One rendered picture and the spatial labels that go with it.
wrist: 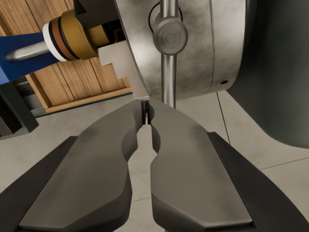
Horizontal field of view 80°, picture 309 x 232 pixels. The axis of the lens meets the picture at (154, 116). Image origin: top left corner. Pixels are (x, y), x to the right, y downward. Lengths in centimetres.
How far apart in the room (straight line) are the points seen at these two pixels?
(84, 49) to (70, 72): 29
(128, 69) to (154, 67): 13
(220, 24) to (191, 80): 7
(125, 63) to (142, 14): 15
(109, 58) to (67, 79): 32
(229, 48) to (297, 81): 8
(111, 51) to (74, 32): 6
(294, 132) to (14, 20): 68
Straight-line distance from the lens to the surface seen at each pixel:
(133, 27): 21
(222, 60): 24
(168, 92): 15
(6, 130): 73
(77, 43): 35
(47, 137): 204
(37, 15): 65
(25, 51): 44
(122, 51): 35
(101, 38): 35
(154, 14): 21
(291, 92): 27
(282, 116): 29
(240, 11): 23
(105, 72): 60
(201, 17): 21
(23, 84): 76
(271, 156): 216
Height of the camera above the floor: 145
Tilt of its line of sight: 63 degrees down
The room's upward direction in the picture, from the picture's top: 177 degrees counter-clockwise
